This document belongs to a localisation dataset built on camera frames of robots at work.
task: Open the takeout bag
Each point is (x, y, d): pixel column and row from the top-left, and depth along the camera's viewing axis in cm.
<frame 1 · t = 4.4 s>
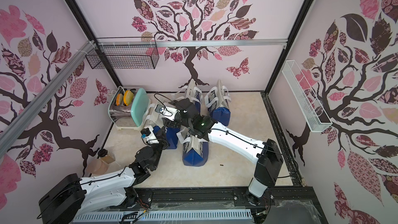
left hand: (165, 130, 79), fingers closed
right hand: (167, 110, 72), fingers open
left blue takeout bag: (171, 135, 82), point 15 cm above the table
back middle takeout bag: (192, 93, 92), point 22 cm above the table
back right takeout bag: (216, 100, 89), point 22 cm above the table
front blue takeout bag: (195, 150, 67), point 24 cm above the table
orange bread slice: (119, 99, 92), point 21 cm above the table
yellow bread slice: (128, 97, 93), point 20 cm above the table
small black screw: (221, 165, 87), on the table

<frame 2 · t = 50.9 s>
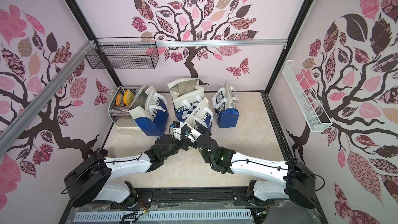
left hand: (194, 137, 81), fingers closed
right hand: (193, 125, 73), fingers open
left blue takeout bag: (150, 111, 83), point 23 cm above the table
back middle takeout bag: (185, 94, 87), point 26 cm above the table
front blue takeout bag: (202, 114, 84), point 20 cm above the table
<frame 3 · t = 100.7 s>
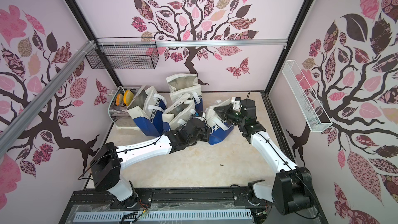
left hand: (209, 134, 80), fingers closed
right hand: (212, 109, 76), fingers closed
back right takeout bag: (217, 125, 82), point 19 cm above the table
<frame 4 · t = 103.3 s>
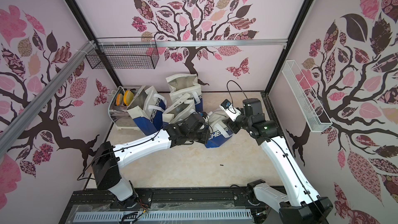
left hand: (208, 138, 78), fingers closed
right hand: (228, 118, 72), fingers open
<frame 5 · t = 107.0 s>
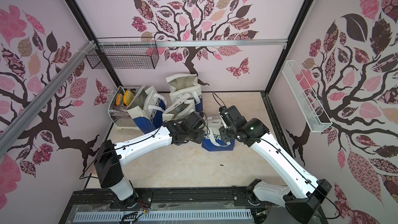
left hand: (199, 138, 80), fingers closed
right hand: (227, 133, 72), fingers open
back right takeout bag: (212, 140, 79), point 16 cm above the table
